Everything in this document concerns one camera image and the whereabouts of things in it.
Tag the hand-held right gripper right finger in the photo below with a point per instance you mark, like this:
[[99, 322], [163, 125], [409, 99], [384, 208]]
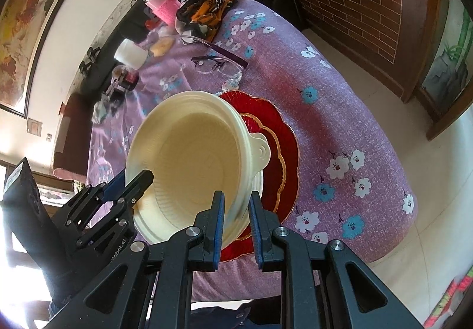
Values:
[[257, 233]]

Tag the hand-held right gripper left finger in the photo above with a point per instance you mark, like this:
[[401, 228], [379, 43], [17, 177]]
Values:
[[220, 229]]

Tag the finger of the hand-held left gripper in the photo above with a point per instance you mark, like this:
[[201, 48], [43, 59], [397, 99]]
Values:
[[136, 184], [111, 186]]

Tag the red plate with gold trim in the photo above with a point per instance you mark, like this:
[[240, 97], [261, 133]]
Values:
[[281, 151]]

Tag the white and green glove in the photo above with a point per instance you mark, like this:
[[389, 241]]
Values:
[[104, 112]]

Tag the black bench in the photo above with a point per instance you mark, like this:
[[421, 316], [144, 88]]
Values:
[[74, 122]]

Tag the small black device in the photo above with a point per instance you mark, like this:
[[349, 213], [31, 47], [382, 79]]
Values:
[[115, 95]]

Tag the black box with red label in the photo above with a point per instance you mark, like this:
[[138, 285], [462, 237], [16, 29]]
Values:
[[127, 79]]

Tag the black clip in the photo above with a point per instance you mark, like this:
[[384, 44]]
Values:
[[84, 67], [92, 54]]

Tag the white plastic jar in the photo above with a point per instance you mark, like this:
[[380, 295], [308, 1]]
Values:
[[129, 54]]

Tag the plastic bag with yellow food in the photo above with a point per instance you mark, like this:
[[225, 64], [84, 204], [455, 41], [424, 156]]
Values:
[[162, 44]]

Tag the purple floral tablecloth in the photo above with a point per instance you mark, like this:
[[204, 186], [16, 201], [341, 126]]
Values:
[[332, 110]]

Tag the purple-framed eyeglasses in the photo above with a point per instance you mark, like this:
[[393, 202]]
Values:
[[218, 64]]

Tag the black and orange scarf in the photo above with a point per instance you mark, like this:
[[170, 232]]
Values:
[[205, 9]]

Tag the wooden brick-pattern headboard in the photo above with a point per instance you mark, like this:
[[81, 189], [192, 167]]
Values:
[[351, 0]]

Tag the wall switch plate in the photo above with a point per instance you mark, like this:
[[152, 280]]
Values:
[[34, 126]]

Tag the framed wall picture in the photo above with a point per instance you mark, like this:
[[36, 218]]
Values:
[[26, 44]]

